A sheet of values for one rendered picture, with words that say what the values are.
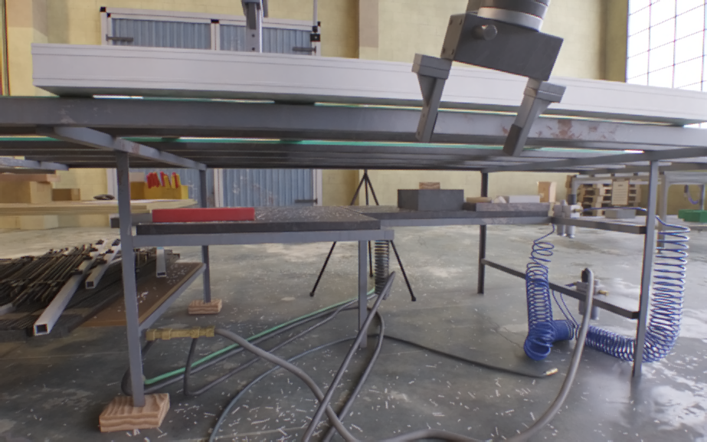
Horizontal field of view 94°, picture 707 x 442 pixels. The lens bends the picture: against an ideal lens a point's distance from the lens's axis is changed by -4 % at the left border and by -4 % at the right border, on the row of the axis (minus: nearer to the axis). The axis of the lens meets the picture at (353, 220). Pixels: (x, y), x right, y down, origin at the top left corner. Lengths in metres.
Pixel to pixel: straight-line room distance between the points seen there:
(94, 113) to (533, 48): 0.71
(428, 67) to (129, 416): 1.18
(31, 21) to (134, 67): 7.82
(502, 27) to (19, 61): 8.25
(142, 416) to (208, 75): 0.96
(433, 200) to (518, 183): 7.43
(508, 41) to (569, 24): 10.12
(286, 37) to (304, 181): 2.84
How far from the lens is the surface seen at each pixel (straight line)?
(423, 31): 8.52
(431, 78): 0.47
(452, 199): 1.69
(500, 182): 8.74
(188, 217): 1.17
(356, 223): 1.10
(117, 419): 1.30
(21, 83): 8.36
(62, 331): 1.23
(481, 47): 0.47
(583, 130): 1.00
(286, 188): 7.17
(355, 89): 0.70
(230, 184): 7.26
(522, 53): 0.49
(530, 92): 0.53
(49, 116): 0.83
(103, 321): 1.30
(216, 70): 0.71
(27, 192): 1.91
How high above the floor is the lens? 0.69
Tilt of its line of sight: 5 degrees down
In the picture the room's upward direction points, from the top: straight up
